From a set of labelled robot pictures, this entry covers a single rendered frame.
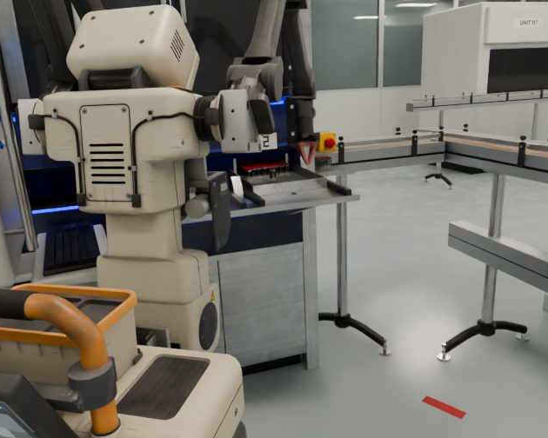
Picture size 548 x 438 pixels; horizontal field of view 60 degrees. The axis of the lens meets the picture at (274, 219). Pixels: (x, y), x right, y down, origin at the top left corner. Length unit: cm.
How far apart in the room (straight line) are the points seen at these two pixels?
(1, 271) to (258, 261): 98
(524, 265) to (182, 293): 147
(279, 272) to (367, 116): 545
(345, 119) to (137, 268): 621
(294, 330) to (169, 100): 142
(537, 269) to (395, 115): 561
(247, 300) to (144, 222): 105
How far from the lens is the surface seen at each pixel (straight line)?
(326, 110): 694
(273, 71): 100
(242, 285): 193
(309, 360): 220
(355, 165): 209
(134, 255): 100
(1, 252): 126
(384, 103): 735
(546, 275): 204
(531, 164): 198
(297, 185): 159
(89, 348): 63
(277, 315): 203
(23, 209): 124
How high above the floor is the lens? 124
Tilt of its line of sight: 16 degrees down
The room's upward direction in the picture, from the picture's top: 3 degrees counter-clockwise
